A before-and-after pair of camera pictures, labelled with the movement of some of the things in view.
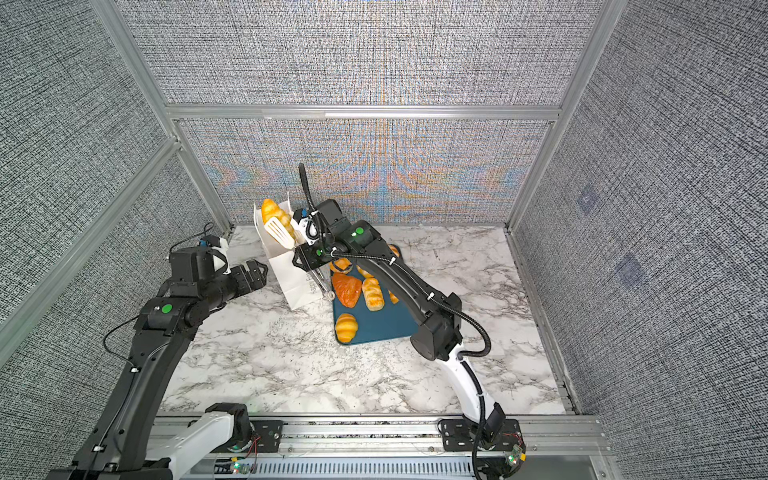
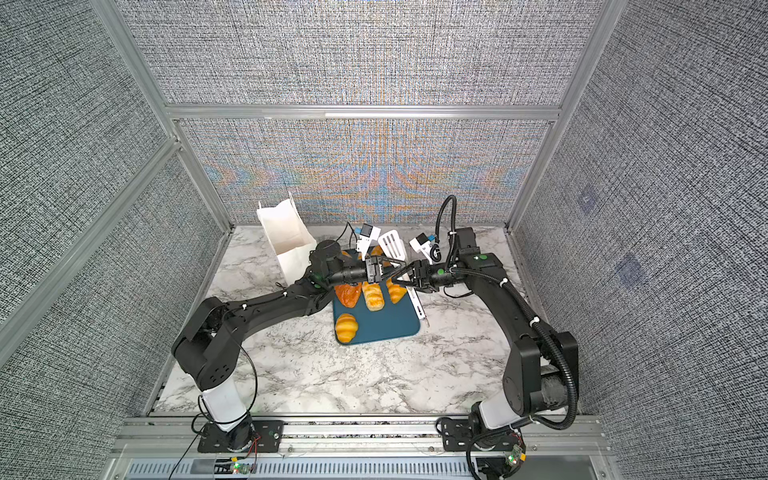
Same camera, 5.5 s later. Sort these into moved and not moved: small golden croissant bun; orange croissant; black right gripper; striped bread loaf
Moved: black right gripper
Not moved: orange croissant; small golden croissant bun; striped bread loaf
